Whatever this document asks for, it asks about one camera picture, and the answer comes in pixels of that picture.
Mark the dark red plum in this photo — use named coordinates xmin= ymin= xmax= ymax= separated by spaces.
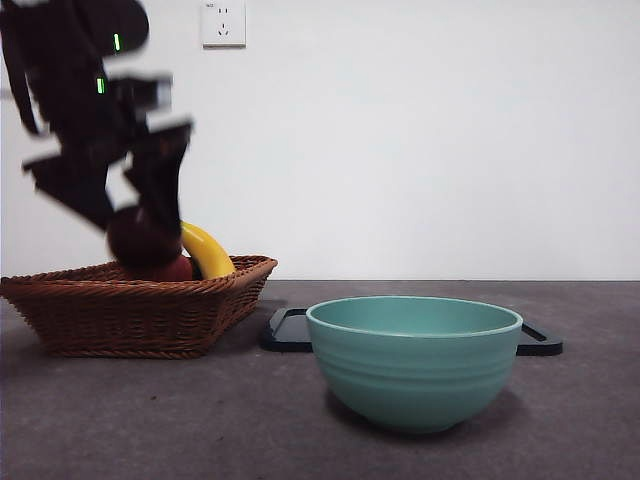
xmin=105 ymin=204 xmax=185 ymax=269

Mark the teal ribbed bowl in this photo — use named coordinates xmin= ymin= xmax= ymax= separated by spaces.
xmin=305 ymin=295 xmax=524 ymax=434

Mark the red orange peach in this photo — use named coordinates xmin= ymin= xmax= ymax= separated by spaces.
xmin=149 ymin=254 xmax=195 ymax=282

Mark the yellow banana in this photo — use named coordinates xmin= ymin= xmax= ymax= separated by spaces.
xmin=179 ymin=219 xmax=237 ymax=280

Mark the brown wicker basket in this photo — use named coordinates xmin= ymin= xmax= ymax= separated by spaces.
xmin=0 ymin=255 xmax=279 ymax=360

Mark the dark rectangular tray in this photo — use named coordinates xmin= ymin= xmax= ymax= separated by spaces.
xmin=258 ymin=307 xmax=565 ymax=357

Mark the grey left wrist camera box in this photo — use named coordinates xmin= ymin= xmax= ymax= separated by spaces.
xmin=112 ymin=74 xmax=175 ymax=110

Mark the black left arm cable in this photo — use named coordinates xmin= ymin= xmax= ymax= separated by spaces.
xmin=0 ymin=24 xmax=41 ymax=136

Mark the white wall socket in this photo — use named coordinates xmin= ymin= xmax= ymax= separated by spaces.
xmin=202 ymin=0 xmax=248 ymax=50

